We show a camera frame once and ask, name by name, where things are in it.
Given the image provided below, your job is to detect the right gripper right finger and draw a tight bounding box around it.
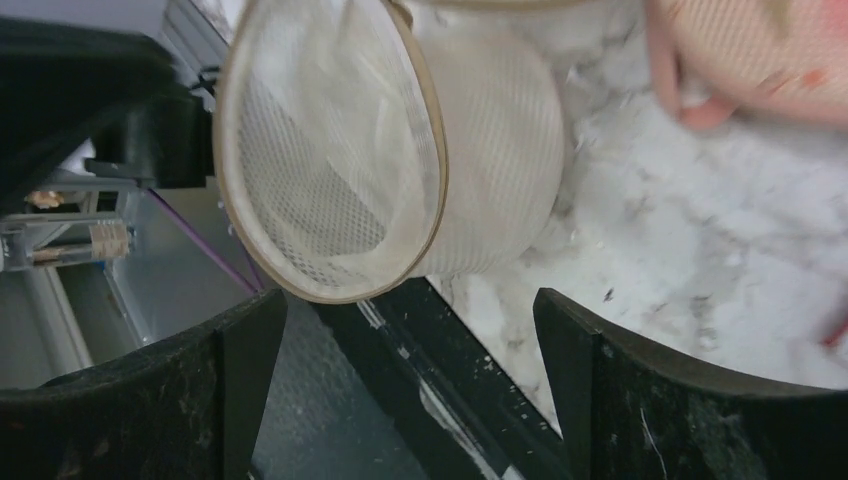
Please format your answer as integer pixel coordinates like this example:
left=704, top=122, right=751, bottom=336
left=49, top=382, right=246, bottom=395
left=533, top=288, right=847, bottom=479

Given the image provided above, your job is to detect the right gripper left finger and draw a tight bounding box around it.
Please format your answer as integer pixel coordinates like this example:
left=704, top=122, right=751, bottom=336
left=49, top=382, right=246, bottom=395
left=1, top=290, right=287, bottom=479

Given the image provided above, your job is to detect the white mesh laundry bag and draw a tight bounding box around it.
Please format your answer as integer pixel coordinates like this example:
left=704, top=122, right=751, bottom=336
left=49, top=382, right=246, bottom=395
left=213, top=1, right=574, bottom=304

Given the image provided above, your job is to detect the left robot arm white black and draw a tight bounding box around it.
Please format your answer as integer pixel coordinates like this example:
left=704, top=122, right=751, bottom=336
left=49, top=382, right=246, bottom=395
left=1, top=17, right=213, bottom=215

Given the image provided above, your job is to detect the orange tulip print laundry bag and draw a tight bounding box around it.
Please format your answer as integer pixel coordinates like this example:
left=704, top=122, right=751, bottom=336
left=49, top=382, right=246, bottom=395
left=643, top=0, right=847, bottom=130

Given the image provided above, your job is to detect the black mounting rail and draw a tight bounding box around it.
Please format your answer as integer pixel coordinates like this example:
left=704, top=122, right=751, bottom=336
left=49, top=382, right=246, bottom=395
left=314, top=279, right=570, bottom=479

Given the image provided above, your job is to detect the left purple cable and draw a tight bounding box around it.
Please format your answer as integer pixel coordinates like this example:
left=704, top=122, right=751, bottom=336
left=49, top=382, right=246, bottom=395
left=146, top=188, right=266, bottom=296

